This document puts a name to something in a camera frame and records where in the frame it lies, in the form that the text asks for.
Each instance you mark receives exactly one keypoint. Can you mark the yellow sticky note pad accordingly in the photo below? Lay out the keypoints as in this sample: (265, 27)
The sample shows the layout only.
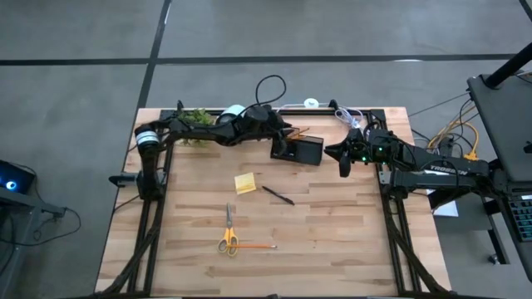
(245, 183)

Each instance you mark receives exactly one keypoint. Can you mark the white paper sheet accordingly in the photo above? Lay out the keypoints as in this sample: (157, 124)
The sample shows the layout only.
(446, 209)

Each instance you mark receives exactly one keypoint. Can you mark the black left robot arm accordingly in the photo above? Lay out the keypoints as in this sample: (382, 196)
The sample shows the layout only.
(199, 132)

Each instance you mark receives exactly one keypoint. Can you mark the black mesh desk organizer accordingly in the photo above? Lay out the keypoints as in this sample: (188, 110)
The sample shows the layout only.
(307, 151)

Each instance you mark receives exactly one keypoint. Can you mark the black side desk frame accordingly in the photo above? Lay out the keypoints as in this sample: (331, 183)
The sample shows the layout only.
(25, 207)

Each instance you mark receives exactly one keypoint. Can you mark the black pen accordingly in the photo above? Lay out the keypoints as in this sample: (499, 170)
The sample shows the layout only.
(278, 196)

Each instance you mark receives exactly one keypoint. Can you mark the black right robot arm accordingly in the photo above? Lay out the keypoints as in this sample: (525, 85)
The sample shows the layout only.
(436, 168)

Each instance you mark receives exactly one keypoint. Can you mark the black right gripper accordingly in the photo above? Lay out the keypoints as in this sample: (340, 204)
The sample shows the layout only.
(363, 145)

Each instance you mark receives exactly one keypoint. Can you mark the black computer with blue light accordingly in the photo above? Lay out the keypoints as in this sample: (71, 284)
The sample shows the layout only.
(12, 178)

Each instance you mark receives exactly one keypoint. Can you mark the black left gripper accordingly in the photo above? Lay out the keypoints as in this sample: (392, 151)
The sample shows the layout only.
(262, 118)

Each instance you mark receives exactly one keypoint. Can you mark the backlit keyboard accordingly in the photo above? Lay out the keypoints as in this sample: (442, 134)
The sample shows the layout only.
(521, 216)

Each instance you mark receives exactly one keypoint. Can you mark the green plant in white pot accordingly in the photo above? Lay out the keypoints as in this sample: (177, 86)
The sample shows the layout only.
(195, 118)

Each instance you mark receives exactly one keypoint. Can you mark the black aluminium table frame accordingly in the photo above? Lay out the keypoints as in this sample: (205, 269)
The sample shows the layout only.
(316, 112)

